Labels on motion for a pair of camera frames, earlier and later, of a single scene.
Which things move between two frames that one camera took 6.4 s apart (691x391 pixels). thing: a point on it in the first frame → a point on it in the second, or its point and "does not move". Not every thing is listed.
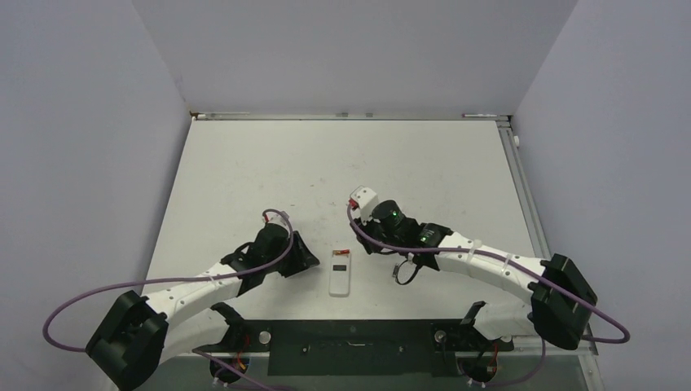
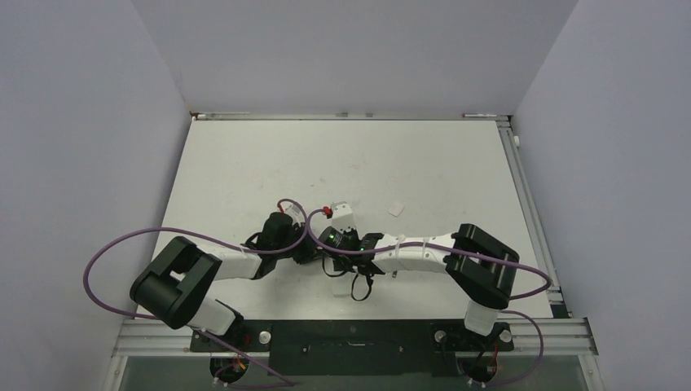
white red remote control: x=340 y=274 does not move
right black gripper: x=366 y=228 → x=339 y=261
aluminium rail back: x=249 y=116 does not move
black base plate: x=359 y=347 does not move
